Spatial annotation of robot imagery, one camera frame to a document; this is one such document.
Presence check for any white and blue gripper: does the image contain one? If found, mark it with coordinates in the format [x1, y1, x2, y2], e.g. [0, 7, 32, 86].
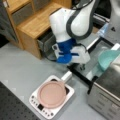
[52, 39, 90, 64]

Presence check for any teal bowl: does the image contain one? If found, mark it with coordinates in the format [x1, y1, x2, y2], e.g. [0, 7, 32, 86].
[98, 50, 120, 71]

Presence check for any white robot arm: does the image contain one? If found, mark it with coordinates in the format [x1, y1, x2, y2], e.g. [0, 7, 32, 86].
[49, 0, 100, 64]

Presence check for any oven glass door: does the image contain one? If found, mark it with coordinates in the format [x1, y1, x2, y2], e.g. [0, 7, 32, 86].
[67, 37, 114, 88]

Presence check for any pink pan with lid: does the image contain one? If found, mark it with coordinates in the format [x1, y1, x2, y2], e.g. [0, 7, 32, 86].
[37, 71, 72, 109]

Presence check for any wooden drawer cabinet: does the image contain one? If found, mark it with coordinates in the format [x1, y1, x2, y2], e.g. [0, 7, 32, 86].
[1, 0, 72, 59]

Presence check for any silver toaster oven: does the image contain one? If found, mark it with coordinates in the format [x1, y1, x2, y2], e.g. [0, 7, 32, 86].
[87, 43, 120, 120]

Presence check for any white induction cooker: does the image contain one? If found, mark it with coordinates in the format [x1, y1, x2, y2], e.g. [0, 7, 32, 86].
[29, 75, 74, 120]

